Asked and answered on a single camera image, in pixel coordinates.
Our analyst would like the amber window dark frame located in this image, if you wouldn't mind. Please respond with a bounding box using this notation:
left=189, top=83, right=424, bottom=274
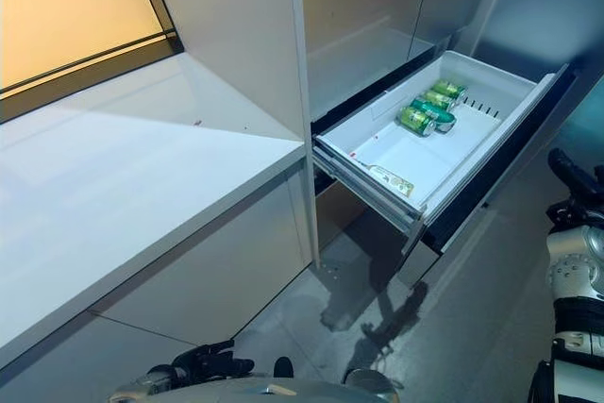
left=0, top=0, right=185, bottom=110

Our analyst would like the green bottle nearest in drawer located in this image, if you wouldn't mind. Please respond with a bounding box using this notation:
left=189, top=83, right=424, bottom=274
left=398, top=107, right=437, bottom=138

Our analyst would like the white fridge drawer dark front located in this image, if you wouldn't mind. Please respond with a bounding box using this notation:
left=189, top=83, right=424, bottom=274
left=310, top=49, right=580, bottom=254

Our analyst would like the green drink can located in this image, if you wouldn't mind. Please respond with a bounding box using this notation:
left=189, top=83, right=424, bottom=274
left=410, top=98, right=459, bottom=135
left=422, top=90, right=459, bottom=113

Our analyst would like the steel fridge drawer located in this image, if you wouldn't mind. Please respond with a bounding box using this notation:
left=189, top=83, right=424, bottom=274
left=314, top=179, right=441, bottom=292

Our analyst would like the grey robot torso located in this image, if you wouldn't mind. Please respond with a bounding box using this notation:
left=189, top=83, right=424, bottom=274
left=108, top=377, right=397, bottom=403

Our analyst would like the green bottle in drawer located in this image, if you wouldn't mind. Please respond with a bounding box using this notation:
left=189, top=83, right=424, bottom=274
left=431, top=80, right=469, bottom=103
left=398, top=107, right=437, bottom=138

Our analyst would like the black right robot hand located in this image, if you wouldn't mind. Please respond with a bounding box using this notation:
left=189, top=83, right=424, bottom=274
left=545, top=147, right=604, bottom=234

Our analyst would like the green bottle farthest in drawer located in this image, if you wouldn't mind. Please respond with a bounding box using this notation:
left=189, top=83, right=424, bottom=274
left=431, top=80, right=469, bottom=103

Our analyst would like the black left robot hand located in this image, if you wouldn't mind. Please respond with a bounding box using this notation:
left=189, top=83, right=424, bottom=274
left=164, top=339, right=257, bottom=383

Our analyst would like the yellow tea bottle white cap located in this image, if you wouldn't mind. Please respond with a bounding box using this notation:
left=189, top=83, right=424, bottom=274
left=365, top=164, right=417, bottom=198

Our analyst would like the tall white cabinet panel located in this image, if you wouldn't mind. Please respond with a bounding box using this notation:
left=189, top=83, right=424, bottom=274
left=143, top=0, right=323, bottom=268

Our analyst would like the stainless steel fridge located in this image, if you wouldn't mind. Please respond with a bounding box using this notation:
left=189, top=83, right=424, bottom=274
left=301, top=0, right=581, bottom=292

